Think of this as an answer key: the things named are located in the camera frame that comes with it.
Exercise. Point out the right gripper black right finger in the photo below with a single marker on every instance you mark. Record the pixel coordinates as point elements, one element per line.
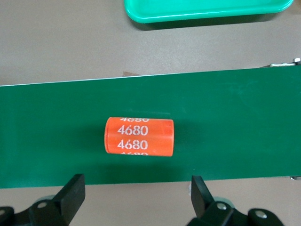
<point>200,197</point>

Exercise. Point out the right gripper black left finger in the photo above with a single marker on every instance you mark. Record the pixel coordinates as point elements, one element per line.
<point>68,200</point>

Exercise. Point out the orange 4680 cylinder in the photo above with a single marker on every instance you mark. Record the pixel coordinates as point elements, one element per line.
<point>160,136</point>

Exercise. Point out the green conveyor belt unit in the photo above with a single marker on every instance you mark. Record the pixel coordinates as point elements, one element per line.
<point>223,117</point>

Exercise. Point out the green plastic tray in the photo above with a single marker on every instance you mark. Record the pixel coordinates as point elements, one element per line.
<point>200,9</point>

